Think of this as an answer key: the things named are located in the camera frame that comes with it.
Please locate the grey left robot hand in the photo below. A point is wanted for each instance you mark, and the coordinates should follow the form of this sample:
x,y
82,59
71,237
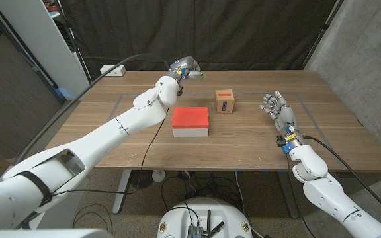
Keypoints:
x,y
187,64

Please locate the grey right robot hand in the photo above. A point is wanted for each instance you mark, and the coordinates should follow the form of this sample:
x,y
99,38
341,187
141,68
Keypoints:
x,y
284,114

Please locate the green round coin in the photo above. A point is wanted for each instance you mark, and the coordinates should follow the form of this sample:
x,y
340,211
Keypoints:
x,y
202,77

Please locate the small cardboard box with slot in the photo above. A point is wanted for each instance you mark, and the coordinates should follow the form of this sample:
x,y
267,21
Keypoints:
x,y
224,102

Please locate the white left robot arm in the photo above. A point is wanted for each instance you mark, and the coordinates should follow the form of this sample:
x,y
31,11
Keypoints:
x,y
94,142

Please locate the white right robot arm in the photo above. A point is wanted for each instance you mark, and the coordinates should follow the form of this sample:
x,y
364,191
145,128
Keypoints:
x,y
322,195

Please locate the red and white box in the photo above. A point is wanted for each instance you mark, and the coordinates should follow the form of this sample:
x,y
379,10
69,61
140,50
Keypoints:
x,y
190,117

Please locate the white power outlet box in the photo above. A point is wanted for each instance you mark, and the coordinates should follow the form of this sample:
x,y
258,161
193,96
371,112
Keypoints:
x,y
114,70

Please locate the black curtain backdrop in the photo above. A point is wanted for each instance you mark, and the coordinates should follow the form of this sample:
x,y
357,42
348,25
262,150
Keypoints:
x,y
243,33

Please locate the grey table leg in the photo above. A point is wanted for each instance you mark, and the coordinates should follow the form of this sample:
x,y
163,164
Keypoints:
x,y
288,195

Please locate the black backdrop stand pole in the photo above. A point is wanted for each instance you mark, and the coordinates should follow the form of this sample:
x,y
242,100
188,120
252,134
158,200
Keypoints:
x,y
324,28
72,39

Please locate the white round foot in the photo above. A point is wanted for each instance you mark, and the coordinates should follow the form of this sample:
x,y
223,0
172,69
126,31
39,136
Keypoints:
x,y
158,176

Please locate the small black floor fan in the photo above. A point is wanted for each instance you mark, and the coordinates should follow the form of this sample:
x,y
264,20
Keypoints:
x,y
141,181

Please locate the upright black antenna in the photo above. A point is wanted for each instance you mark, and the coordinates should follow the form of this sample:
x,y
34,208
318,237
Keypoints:
x,y
208,219

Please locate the slanted black antenna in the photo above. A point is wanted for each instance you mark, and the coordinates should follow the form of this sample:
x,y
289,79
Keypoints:
x,y
217,228

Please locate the white table leg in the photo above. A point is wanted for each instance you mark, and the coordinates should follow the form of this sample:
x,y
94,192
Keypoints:
x,y
121,191

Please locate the white cabinet panel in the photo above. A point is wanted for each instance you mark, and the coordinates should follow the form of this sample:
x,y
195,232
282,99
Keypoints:
x,y
41,39

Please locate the grey electronics module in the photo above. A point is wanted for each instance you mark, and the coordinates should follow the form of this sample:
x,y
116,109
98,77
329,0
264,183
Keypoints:
x,y
195,232

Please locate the white robot torso base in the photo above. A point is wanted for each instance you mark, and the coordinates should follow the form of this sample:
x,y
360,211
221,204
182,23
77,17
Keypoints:
x,y
177,218

